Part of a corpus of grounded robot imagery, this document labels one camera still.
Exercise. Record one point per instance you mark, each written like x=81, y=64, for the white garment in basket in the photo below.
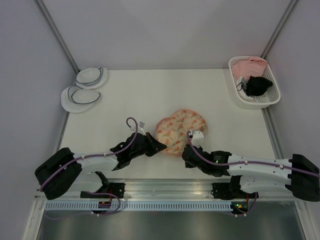
x=241, y=87

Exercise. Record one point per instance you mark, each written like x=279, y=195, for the lower white mesh laundry bag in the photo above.
x=77, y=100

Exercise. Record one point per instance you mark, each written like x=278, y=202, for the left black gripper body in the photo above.
x=136, y=154

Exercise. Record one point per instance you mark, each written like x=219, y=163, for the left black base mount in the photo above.
x=108, y=195

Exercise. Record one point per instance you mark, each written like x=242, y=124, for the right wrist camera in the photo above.
x=195, y=138

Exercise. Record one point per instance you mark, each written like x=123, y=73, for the aluminium front rail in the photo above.
x=165, y=189

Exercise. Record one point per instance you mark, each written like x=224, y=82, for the white mesh laundry bag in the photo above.
x=77, y=100
x=92, y=78

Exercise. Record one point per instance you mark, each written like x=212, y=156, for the white slotted cable duct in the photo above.
x=220, y=206

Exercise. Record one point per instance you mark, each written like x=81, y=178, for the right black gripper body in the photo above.
x=189, y=165

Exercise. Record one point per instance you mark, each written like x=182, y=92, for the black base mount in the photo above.
x=108, y=195
x=240, y=208

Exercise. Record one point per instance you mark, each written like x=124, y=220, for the left aluminium corner post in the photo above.
x=56, y=33

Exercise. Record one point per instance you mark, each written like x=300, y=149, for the black garment in basket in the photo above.
x=257, y=86

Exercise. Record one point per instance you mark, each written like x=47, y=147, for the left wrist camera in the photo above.
x=140, y=128

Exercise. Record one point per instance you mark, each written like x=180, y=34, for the pink garment in basket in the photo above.
x=252, y=66

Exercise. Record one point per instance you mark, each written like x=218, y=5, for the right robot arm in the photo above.
x=297, y=175

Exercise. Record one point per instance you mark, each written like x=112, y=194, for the aluminium corner post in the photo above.
x=279, y=27
x=56, y=33

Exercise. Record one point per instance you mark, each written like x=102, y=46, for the floral mesh laundry bag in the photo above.
x=172, y=131

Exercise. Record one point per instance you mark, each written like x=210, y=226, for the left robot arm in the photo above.
x=58, y=173

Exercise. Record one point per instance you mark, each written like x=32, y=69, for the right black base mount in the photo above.
x=240, y=208

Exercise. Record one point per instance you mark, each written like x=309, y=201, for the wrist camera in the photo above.
x=140, y=128
x=195, y=138

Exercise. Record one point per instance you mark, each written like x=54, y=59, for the right aluminium corner post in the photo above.
x=279, y=27

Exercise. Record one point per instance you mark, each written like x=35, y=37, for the upper white mesh laundry bag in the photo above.
x=92, y=78

